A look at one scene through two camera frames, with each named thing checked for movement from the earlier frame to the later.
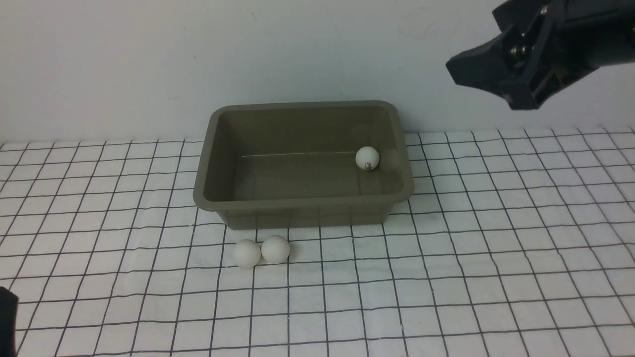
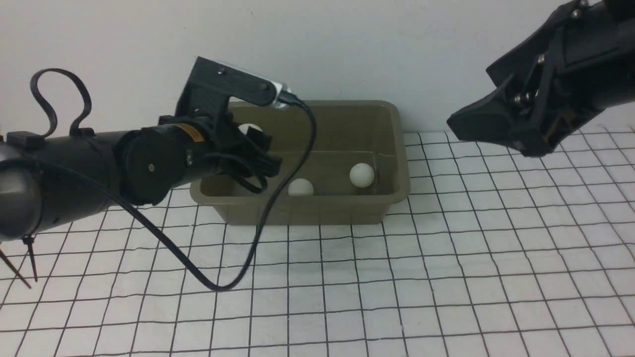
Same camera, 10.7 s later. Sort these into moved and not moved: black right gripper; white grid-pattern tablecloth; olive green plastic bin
Moved: black right gripper
Not moved: white grid-pattern tablecloth; olive green plastic bin
